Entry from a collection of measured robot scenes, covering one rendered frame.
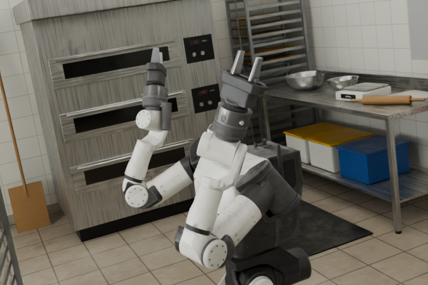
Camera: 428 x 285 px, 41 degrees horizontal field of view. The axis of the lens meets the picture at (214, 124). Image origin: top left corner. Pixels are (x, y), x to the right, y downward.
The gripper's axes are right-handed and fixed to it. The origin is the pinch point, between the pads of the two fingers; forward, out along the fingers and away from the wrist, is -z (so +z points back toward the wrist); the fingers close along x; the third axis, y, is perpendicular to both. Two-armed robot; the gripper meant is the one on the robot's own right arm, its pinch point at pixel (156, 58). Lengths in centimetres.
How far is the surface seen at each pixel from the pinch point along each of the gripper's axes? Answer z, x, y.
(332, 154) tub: -1, -295, -84
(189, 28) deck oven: -104, -266, 38
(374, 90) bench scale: -47, -249, -113
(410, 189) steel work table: 29, -247, -137
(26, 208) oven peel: 52, -310, 191
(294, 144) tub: -16, -343, -53
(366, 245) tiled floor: 70, -220, -101
